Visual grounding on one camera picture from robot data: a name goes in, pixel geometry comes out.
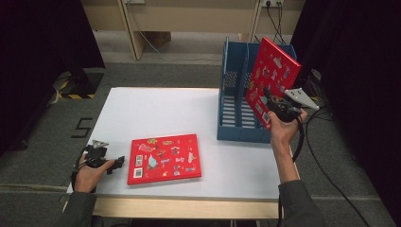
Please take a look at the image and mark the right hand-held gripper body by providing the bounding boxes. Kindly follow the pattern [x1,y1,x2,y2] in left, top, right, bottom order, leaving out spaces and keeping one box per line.
[268,88,321,124]

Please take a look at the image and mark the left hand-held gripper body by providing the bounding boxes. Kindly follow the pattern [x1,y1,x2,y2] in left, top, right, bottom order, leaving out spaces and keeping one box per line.
[82,139,110,169]

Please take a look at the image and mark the red picture book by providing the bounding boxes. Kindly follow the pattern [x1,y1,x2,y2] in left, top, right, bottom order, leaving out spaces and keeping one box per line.
[245,37,303,131]
[127,133,202,186]

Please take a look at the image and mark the blue plastic file rack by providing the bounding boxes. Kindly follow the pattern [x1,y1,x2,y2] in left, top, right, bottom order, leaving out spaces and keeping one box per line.
[217,37,299,145]

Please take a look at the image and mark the person's left hand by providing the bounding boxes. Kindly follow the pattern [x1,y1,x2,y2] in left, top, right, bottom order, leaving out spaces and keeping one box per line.
[74,154,116,194]

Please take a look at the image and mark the person's right hand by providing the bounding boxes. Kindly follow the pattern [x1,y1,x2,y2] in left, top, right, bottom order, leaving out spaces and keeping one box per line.
[265,108,308,151]

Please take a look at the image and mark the black stand base striped tape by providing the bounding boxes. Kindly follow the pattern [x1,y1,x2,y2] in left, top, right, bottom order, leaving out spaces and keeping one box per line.
[296,68,327,103]
[51,67,105,103]

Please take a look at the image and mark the white table cover sheet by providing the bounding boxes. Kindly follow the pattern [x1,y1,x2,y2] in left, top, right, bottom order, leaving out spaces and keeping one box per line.
[66,87,301,201]

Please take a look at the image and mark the dark curtain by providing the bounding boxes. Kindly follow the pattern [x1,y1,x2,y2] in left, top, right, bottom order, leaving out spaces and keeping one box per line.
[289,0,401,226]
[0,0,106,157]

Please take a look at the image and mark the beige wooden desk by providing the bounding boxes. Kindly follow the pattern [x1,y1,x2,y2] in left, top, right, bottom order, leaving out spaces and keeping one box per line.
[79,0,306,61]

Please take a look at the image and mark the brown cardboard box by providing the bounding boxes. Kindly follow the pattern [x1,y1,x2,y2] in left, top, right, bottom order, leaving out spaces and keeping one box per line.
[145,31,172,49]

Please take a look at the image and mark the left hand-held gripper black cable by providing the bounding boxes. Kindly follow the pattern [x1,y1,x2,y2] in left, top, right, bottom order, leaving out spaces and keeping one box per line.
[70,145,91,192]

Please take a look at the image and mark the hand-held gripper black cable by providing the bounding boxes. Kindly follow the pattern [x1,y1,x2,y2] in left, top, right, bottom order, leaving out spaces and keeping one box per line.
[70,145,91,192]
[276,115,306,227]

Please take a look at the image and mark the right hand-held gripper black cable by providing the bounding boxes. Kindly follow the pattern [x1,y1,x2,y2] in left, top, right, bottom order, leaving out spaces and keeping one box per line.
[276,115,306,227]

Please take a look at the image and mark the short black floor cable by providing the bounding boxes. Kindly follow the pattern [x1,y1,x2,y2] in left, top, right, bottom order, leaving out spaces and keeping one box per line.
[306,108,334,122]

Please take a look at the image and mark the long black floor cable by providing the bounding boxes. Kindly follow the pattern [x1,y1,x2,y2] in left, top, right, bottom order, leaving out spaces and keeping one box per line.
[305,107,371,227]

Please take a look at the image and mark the black plugged power cables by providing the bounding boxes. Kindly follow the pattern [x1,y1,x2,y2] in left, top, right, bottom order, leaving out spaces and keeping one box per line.
[254,2,288,45]

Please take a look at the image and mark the white wall socket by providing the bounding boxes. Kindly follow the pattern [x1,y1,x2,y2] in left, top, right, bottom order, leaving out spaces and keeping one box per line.
[262,0,285,9]

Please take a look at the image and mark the white floor cable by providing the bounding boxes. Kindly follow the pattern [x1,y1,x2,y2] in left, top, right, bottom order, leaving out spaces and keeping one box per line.
[138,31,223,63]

